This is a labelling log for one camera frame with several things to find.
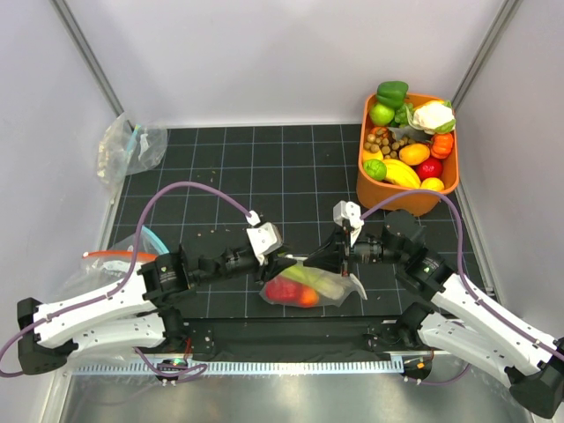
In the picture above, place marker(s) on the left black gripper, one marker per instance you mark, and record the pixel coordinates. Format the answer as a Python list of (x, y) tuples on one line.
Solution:
[(273, 264)]

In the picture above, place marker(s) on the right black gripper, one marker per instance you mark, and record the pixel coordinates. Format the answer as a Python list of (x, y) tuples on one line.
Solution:
[(329, 257)]

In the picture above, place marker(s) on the red bell pepper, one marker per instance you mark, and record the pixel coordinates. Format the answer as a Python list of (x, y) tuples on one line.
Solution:
[(283, 291)]

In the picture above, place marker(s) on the green celery stalk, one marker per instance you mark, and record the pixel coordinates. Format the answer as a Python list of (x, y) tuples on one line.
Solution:
[(326, 284)]

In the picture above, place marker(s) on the clear polka dot zip bag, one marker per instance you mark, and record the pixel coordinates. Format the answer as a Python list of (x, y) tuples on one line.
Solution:
[(351, 284)]

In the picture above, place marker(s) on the red tomato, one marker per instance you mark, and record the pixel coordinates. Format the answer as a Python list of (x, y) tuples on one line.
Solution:
[(308, 298)]

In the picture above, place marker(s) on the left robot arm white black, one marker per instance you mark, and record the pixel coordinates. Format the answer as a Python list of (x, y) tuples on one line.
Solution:
[(141, 312)]

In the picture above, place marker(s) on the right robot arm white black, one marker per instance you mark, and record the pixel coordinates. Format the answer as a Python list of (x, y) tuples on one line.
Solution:
[(452, 314)]

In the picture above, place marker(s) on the clear bag orange zipper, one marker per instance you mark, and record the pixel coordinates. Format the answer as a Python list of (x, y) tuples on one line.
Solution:
[(95, 270)]

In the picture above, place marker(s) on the clear bag blue zipper back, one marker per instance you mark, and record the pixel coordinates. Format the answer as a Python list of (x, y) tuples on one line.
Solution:
[(126, 150)]

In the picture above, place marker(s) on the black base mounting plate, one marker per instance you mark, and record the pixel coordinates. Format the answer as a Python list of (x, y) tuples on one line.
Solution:
[(291, 339)]

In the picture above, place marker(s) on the yellow banana bunch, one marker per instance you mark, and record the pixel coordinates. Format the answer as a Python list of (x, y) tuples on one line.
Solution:
[(400, 174)]

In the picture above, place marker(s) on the yellow lemon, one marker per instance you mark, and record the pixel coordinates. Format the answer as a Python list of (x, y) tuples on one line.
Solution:
[(432, 183)]

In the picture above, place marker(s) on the yellow orange mango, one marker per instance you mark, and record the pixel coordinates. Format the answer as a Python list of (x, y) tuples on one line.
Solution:
[(414, 154)]

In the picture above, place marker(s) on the red apple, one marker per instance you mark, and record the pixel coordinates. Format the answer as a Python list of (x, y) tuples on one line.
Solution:
[(430, 168)]

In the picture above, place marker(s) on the green grape bunch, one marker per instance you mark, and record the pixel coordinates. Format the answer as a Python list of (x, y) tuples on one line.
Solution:
[(401, 115)]

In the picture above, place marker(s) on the small orange pumpkin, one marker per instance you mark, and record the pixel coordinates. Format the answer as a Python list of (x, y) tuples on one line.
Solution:
[(441, 145)]

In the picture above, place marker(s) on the white cauliflower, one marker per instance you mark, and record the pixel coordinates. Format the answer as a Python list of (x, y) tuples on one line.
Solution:
[(434, 117)]

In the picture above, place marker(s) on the green bell pepper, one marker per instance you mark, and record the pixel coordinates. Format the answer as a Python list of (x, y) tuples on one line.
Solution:
[(392, 93)]

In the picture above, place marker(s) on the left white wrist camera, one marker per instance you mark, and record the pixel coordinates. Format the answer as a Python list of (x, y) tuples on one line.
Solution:
[(264, 238)]

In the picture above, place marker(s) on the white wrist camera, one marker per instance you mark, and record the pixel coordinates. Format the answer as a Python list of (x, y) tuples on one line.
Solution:
[(347, 215), (264, 238)]

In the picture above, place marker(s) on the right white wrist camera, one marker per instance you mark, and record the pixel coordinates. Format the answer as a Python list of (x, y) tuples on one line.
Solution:
[(347, 215)]

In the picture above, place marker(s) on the slotted cable duct rail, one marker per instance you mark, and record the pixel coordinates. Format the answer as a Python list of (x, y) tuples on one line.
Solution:
[(137, 367)]

